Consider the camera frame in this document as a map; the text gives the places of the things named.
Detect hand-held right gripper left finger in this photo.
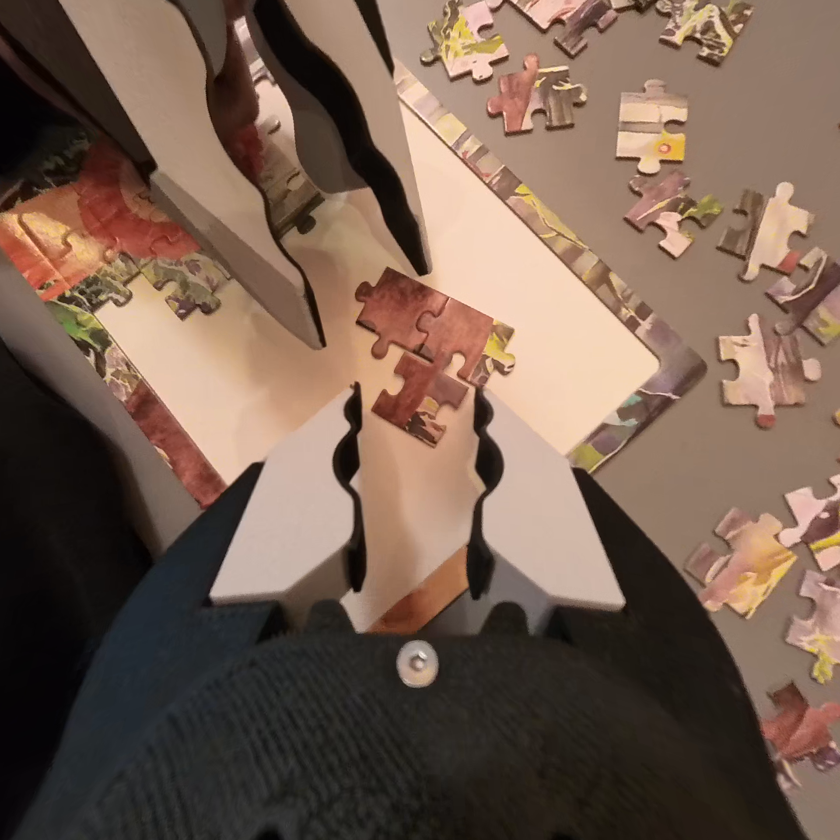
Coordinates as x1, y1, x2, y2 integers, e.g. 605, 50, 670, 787
209, 382, 367, 608

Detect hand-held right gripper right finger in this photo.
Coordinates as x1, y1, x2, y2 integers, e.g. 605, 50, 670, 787
466, 387, 626, 613

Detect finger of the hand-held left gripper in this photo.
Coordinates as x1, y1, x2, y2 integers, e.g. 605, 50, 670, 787
252, 0, 432, 278
59, 0, 327, 350

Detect plain brown puzzle piece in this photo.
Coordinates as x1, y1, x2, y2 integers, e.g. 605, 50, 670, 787
354, 268, 450, 358

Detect brown and yellow puzzle piece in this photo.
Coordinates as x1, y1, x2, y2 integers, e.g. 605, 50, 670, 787
371, 354, 471, 448

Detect brown and green puzzle piece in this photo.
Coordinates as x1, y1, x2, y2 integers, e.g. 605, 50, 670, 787
420, 298, 516, 388

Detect printed frame puzzle tray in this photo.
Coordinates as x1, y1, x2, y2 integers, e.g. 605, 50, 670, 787
0, 59, 708, 634

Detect person's left forearm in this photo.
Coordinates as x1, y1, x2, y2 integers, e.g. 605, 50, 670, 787
0, 59, 89, 173

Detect person's left hand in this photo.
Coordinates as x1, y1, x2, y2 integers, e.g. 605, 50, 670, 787
210, 61, 262, 166

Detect assembled lion puzzle section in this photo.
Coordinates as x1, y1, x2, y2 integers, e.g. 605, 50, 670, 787
0, 66, 322, 322

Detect person in black jacket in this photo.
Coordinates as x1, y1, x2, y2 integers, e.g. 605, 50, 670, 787
0, 341, 155, 840

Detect scattered loose puzzle pieces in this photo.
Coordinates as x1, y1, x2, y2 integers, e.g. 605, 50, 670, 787
420, 0, 840, 795

